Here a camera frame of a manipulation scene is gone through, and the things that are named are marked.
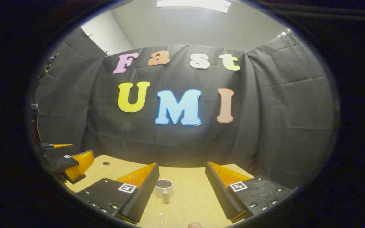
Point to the light wooden desktop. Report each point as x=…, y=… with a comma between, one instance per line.
x=185, y=190

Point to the white cup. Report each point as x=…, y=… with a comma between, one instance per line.
x=164, y=186

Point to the ceiling light panel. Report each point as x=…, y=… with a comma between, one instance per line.
x=195, y=3

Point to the black backdrop cloth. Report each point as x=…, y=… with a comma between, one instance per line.
x=265, y=110

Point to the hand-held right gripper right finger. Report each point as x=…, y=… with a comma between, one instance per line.
x=220, y=193

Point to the white toothbrush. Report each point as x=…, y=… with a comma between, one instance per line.
x=162, y=220

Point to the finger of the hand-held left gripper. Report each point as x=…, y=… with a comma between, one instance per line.
x=55, y=150
x=65, y=162

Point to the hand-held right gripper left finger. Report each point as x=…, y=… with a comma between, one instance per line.
x=146, y=193

